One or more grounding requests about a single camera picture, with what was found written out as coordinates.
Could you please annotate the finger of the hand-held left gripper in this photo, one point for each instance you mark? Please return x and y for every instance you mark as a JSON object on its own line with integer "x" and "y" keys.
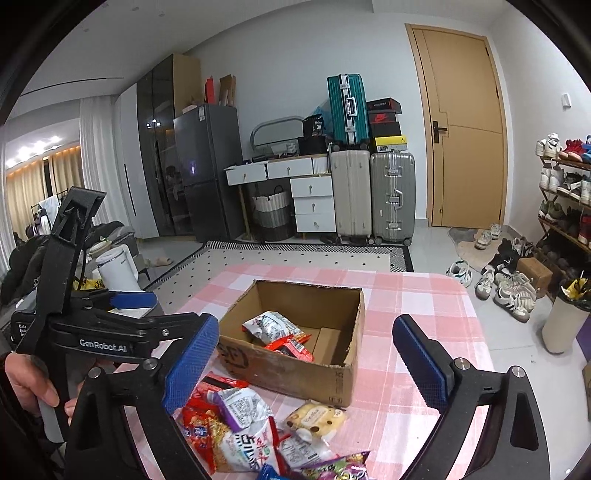
{"x": 134, "y": 301}
{"x": 166, "y": 327}

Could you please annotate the red noodle snack packet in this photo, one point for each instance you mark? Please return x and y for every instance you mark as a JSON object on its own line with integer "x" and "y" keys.
{"x": 198, "y": 429}

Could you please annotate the grey fridge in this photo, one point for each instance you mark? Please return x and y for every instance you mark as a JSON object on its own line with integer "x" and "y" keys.
{"x": 207, "y": 152}

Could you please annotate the black printed bag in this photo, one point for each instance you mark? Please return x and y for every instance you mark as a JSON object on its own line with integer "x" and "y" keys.
{"x": 314, "y": 125}

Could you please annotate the beige grey door mat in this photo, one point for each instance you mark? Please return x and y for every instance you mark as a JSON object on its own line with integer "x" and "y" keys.
{"x": 466, "y": 251}

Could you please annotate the white sheer curtain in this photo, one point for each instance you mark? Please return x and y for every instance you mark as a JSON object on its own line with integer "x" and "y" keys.
{"x": 97, "y": 152}

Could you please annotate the clear white snack packet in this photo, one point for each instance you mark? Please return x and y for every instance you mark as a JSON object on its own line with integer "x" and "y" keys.
{"x": 300, "y": 452}

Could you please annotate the yellow plastic bag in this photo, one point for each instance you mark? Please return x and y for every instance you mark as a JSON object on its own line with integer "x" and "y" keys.
{"x": 93, "y": 285}

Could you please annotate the clothes rack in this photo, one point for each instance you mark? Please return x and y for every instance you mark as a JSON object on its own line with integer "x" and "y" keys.
{"x": 44, "y": 217}

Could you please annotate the white black snack packet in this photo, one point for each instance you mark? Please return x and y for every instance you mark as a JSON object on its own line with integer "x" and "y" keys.
{"x": 270, "y": 325}

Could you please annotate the black jacket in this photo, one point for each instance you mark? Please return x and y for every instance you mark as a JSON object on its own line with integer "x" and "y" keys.
{"x": 23, "y": 267}

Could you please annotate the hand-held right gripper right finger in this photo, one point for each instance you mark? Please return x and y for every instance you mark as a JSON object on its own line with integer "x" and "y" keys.
{"x": 420, "y": 364}

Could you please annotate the beige suitcase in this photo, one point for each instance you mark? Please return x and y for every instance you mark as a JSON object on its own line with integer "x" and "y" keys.
{"x": 351, "y": 194}

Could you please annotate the black crate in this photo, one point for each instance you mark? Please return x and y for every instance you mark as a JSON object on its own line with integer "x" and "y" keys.
{"x": 314, "y": 146}

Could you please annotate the small brown carton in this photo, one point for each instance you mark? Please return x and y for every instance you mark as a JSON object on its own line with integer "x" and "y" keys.
{"x": 535, "y": 270}

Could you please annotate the blue snack packet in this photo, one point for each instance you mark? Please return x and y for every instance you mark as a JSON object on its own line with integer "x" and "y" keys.
{"x": 270, "y": 474}

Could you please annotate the small white basket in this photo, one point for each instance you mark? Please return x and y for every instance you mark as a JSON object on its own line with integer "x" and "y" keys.
{"x": 287, "y": 148}

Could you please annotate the brown cardboard box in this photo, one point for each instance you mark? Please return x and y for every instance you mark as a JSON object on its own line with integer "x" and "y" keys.
{"x": 286, "y": 374}

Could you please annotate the pile of sneakers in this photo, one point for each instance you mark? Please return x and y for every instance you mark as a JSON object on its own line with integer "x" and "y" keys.
{"x": 512, "y": 290}

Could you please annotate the grey upholstered chair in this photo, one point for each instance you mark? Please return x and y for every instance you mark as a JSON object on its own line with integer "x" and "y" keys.
{"x": 122, "y": 240}

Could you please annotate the wooden door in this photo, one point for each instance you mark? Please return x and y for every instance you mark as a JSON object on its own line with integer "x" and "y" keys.
{"x": 466, "y": 175}

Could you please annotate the pink checked tablecloth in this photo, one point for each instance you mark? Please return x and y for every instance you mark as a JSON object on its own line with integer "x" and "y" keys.
{"x": 415, "y": 295}

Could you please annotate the beige curtains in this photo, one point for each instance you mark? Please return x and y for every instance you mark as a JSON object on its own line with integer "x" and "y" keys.
{"x": 23, "y": 194}

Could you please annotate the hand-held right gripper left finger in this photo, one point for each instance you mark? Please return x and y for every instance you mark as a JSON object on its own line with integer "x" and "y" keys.
{"x": 191, "y": 364}

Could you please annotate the red paper bag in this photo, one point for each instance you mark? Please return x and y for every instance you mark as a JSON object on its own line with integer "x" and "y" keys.
{"x": 209, "y": 90}

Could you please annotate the dark glass wardrobe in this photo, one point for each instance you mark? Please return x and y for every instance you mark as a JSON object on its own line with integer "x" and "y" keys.
{"x": 154, "y": 138}

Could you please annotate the yellow dotted cracker packet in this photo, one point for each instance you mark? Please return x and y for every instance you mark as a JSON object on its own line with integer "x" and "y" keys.
{"x": 314, "y": 415}

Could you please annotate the plain black shoe box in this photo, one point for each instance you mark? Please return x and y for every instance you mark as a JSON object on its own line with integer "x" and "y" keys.
{"x": 385, "y": 129}

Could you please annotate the white tall appliance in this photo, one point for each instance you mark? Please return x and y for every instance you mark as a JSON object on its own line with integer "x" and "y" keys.
{"x": 117, "y": 272}

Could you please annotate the grey curved frame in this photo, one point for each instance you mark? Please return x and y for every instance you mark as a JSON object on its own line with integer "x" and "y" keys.
{"x": 277, "y": 121}

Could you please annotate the beige slippers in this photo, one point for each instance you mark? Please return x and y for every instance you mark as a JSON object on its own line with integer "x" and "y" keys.
{"x": 158, "y": 262}

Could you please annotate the purple white snack packet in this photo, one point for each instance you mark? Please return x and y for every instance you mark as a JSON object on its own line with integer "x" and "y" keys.
{"x": 240, "y": 406}

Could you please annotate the person's left hand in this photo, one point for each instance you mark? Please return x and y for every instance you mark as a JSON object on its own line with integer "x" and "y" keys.
{"x": 27, "y": 376}

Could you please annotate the white trash bin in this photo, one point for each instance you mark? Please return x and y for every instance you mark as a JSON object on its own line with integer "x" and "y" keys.
{"x": 561, "y": 327}

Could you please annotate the grey white laundry basket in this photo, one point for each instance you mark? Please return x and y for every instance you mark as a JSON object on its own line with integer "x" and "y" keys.
{"x": 272, "y": 212}

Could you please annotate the flat brown cardboard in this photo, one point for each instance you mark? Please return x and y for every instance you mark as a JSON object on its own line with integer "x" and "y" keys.
{"x": 227, "y": 90}

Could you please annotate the wooden shoe rack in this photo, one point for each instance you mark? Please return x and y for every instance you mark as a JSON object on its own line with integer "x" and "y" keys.
{"x": 561, "y": 162}

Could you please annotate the silver suitcase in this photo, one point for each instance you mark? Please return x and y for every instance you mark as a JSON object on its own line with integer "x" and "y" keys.
{"x": 392, "y": 194}

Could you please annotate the white drawer desk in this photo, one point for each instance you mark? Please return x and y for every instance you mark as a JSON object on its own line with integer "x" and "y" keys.
{"x": 314, "y": 203}

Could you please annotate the dotted patterned rug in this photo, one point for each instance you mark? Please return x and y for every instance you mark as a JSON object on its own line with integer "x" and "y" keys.
{"x": 277, "y": 256}

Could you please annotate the teal suitcase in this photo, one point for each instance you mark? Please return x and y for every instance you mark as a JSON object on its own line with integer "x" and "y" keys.
{"x": 346, "y": 106}

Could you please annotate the black red-trimmed shoe box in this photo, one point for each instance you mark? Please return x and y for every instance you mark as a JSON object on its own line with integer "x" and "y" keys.
{"x": 383, "y": 105}

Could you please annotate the white green snack packet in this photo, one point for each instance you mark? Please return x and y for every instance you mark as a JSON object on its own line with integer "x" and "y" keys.
{"x": 244, "y": 450}

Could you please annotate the blue plastic bag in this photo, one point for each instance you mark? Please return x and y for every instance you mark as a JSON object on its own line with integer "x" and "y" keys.
{"x": 321, "y": 113}

